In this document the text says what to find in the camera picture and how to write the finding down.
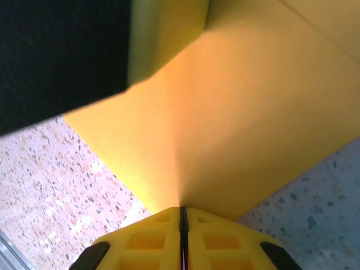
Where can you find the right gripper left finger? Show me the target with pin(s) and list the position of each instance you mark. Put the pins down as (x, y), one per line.
(146, 242)

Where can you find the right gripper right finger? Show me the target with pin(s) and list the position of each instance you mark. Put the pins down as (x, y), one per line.
(225, 242)

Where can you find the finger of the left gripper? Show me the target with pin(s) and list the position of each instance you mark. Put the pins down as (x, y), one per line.
(56, 50)

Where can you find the yellow paper sheet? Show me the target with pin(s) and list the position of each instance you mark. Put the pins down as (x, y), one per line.
(225, 126)

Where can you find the long aluminium mounting rail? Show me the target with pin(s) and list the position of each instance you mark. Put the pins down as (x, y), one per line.
(11, 253)

